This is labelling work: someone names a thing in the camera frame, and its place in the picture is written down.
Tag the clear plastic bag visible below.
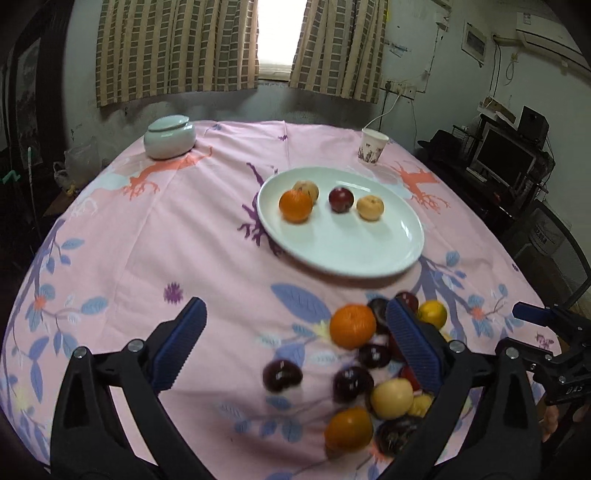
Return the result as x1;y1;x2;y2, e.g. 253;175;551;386
65;138;100;185

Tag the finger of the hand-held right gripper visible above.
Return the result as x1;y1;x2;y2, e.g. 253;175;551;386
522;344;564;370
512;301;585;343

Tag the small tan fruit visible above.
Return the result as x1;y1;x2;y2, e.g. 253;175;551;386
407;393;435;418

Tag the pale green lidded jar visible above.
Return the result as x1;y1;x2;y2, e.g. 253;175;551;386
143;115;197;161

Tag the white power strip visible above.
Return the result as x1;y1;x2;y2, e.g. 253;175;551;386
384;80;416;99

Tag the black speaker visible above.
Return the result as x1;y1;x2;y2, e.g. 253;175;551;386
518;106;550;139

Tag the dark red plum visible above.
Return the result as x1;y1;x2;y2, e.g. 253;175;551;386
328;187;355;214

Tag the greenish orange mandarin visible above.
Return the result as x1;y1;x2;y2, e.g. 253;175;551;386
324;407;374;452

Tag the white power cable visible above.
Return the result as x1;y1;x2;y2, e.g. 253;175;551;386
364;92;399;132

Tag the wide striped brown curtain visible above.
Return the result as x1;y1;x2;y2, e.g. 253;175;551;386
95;0;260;108

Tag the beige striped fruit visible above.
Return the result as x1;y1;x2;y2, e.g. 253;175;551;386
292;180;320;205

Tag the small red cherry tomato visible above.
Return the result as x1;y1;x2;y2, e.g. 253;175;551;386
399;364;423;393

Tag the pale peach fruit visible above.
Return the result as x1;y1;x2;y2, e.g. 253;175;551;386
356;195;385;221

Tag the black computer desk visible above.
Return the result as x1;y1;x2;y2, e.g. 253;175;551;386
418;113;555;232

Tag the small yellow orange mandarin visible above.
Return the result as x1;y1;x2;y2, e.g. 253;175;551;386
418;300;448;329

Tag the black wall cable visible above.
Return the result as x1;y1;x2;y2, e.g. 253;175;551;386
490;34;504;100

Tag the black mesh chair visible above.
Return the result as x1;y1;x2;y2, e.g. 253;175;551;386
501;200;591;315

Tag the pale yellow apple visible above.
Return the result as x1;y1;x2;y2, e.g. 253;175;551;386
370;377;414;420

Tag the black hat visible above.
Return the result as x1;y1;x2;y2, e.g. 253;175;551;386
418;130;467;158

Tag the printed paper cup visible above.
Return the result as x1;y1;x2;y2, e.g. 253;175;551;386
358;128;389;165

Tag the white electrical panel box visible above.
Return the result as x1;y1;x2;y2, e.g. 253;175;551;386
462;23;486;63

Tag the bright window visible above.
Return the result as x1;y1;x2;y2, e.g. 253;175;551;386
256;0;308;81

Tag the white oval plate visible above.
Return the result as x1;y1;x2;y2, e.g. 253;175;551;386
257;167;426;278

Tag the narrow striped brown curtain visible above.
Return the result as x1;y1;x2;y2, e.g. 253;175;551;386
288;0;389;103

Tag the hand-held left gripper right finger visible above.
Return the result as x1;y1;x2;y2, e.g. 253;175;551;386
385;298;543;480

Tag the computer monitor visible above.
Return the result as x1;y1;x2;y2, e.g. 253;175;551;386
470;127;539;183

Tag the flat cardboard box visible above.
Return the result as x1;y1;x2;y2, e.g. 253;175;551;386
478;98;517;123

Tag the person's right hand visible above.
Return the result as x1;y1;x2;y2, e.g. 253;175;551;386
541;404;562;444

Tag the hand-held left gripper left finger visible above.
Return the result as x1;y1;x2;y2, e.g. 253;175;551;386
50;296;208;480

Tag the pink floral tablecloth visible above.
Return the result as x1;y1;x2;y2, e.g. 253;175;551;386
0;120;561;480

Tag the white air conditioner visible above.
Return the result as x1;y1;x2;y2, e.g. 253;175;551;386
515;28;587;65

